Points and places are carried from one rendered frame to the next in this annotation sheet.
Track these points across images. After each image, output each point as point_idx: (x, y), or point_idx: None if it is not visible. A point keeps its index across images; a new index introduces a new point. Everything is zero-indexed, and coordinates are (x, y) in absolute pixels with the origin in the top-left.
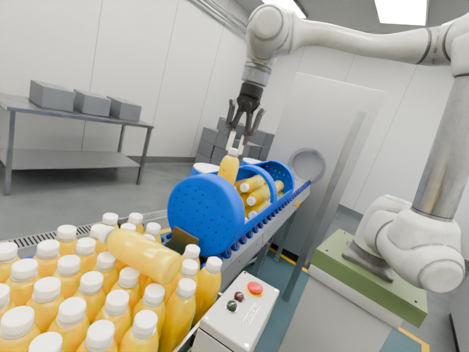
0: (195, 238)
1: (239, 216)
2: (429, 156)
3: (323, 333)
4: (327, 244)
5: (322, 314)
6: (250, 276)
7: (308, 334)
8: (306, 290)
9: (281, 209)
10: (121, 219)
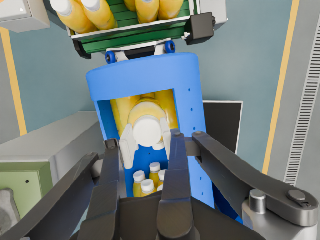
0: (125, 46)
1: (86, 81)
2: None
3: (46, 140)
4: (35, 197)
5: (44, 145)
6: (15, 10)
7: (60, 136)
8: (58, 149)
9: None
10: (212, 19)
